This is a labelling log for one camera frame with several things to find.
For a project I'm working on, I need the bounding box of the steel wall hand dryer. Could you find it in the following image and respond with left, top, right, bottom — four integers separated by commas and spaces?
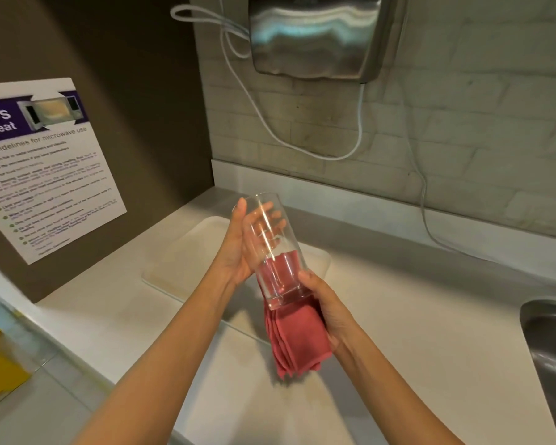
248, 0, 406, 83

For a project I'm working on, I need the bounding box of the yellow floor sign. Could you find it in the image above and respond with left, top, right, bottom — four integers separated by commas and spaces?
0, 321, 32, 406

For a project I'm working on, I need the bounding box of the pink cloth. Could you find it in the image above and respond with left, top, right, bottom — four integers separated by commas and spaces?
259, 252, 333, 381

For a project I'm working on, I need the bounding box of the person's right forearm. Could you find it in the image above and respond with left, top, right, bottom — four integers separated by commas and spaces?
335, 328, 466, 445

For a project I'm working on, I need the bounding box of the person's right hand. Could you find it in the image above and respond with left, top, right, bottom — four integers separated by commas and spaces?
298, 271, 360, 353

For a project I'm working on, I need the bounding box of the white power cable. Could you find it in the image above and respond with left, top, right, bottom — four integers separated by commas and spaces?
170, 0, 367, 162

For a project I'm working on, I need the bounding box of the white paper notice poster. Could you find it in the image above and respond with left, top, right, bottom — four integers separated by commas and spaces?
0, 77, 128, 266

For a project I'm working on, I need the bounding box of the person's left hand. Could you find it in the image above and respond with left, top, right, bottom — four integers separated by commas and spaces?
215, 197, 288, 288

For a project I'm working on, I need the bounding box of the person's left forearm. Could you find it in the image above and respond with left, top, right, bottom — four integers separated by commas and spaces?
72, 263, 237, 445

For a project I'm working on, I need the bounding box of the clear drinking glass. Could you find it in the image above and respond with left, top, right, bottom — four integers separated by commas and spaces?
232, 192, 315, 311

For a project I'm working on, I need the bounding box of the white plastic tray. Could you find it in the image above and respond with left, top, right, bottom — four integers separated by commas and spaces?
141, 215, 332, 344

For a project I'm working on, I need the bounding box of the thin grey wall cable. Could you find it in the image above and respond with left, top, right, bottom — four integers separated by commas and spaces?
398, 83, 556, 292

